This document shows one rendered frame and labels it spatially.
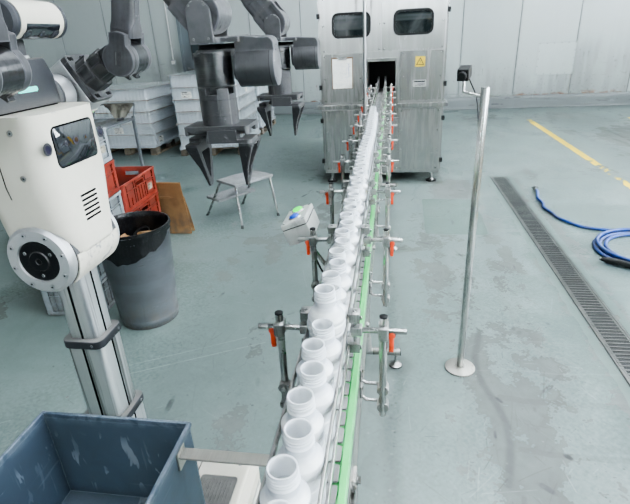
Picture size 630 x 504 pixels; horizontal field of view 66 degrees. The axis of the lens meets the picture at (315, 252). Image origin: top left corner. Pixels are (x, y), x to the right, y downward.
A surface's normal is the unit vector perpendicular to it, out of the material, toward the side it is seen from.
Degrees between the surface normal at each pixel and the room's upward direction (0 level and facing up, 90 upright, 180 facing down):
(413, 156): 90
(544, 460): 0
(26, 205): 101
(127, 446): 90
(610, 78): 90
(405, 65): 90
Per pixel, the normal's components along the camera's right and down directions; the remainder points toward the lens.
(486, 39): -0.15, 0.41
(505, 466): -0.05, -0.91
